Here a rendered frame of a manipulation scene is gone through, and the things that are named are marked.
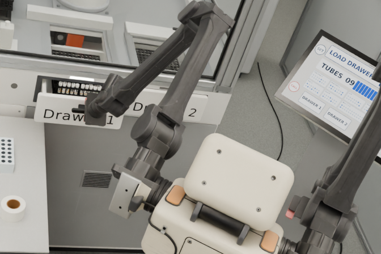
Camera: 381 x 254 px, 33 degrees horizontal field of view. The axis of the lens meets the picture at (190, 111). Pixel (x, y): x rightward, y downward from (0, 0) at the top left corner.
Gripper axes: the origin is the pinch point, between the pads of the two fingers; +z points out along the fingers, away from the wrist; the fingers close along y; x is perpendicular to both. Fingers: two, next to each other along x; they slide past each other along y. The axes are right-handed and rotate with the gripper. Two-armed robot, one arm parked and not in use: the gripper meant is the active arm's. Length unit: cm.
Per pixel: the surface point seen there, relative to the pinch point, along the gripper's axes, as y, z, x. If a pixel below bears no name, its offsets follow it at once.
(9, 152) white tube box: -14.8, 0.1, 24.4
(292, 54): 88, 175, -175
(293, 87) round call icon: 17, -2, -75
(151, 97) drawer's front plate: 8.9, 6.1, -22.2
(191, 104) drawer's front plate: 8.2, 6.7, -37.8
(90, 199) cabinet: -26, 48, -12
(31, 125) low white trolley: -3.5, 14.4, 17.1
